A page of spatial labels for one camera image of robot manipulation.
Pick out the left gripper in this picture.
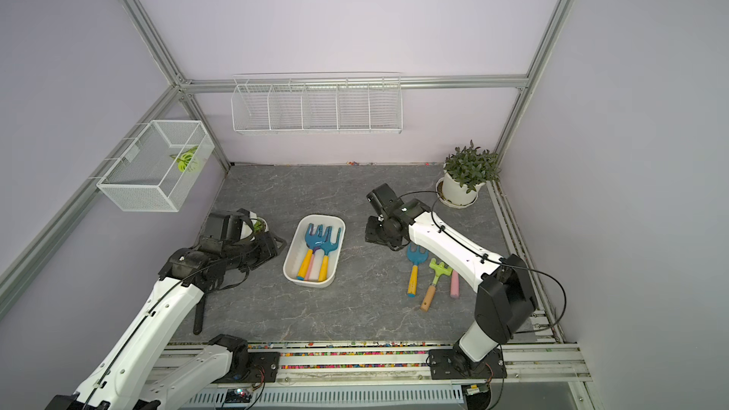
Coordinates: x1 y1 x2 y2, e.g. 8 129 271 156
225 230 288 271

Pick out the teal rake yellow handle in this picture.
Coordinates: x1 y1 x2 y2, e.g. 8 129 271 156
318 226 342 282
296 223 325 281
406 242 429 297

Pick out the green rake wooden handle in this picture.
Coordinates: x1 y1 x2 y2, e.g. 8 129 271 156
421 258 453 312

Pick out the white storage box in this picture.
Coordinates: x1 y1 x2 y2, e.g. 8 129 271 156
283 214 346 289

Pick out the purple rake pink handle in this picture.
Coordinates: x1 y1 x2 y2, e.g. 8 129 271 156
306 250 321 281

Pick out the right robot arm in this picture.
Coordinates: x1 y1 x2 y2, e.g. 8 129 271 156
366 184 538 364

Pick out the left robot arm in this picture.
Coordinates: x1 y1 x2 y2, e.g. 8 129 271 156
48 209 288 409

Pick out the small succulent white pot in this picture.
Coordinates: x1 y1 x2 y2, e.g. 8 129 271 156
241 216 269 239

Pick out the large potted green plant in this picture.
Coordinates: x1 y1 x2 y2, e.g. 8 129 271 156
437 140 500 209

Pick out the green leaf toy in basket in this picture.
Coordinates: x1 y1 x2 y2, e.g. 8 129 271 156
170 146 200 174

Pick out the white mesh side basket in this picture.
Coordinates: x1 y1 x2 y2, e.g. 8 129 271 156
97 120 215 213

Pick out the purple trowel pink handle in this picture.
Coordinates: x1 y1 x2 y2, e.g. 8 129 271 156
450 271 459 299

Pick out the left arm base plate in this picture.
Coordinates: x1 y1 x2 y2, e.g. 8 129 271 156
225 351 281 383

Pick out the white vent rail front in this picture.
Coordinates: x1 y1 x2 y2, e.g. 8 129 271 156
182 385 465 409

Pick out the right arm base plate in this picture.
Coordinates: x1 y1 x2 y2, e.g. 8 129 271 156
425 347 507 381

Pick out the white wire wall shelf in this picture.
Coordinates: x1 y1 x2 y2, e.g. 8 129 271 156
231 72 404 135

